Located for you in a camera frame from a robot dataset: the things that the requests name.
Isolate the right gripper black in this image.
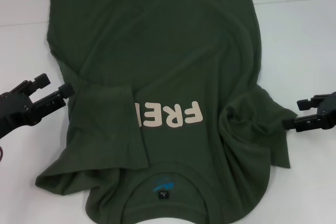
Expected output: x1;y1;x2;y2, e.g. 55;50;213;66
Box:
283;91;336;133

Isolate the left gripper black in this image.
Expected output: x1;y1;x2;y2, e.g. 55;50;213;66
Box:
0;73;75;140

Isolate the dark green FREE! t-shirt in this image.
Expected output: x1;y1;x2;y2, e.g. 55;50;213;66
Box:
34;0;299;221

